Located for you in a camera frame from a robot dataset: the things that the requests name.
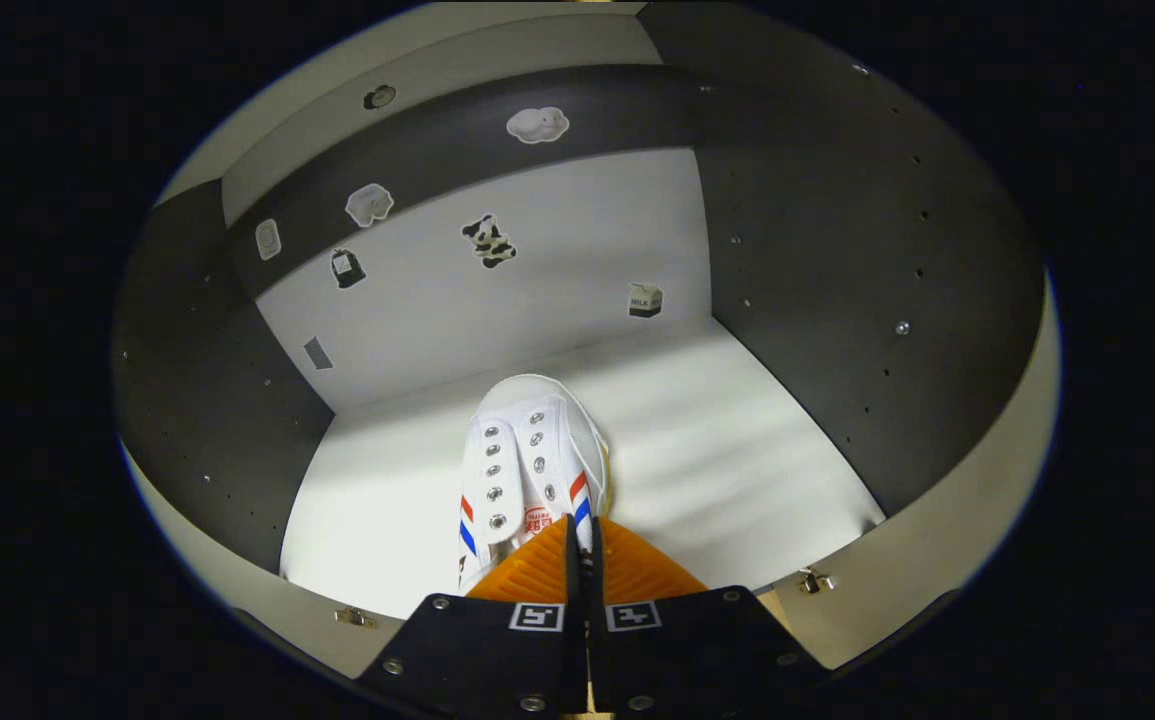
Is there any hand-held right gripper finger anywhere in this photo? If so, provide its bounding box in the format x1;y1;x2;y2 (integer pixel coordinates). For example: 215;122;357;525
357;515;586;716
585;517;828;713

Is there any white canvas shoe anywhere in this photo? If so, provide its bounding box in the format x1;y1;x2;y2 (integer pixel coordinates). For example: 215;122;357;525
457;374;613;596

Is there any white shoe cabinet door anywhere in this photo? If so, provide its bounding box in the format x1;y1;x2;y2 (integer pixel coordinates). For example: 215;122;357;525
767;270;1063;671
117;440;408;681

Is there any white shoe cabinet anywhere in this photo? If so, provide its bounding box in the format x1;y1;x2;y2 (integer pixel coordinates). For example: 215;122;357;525
112;0;1063;681

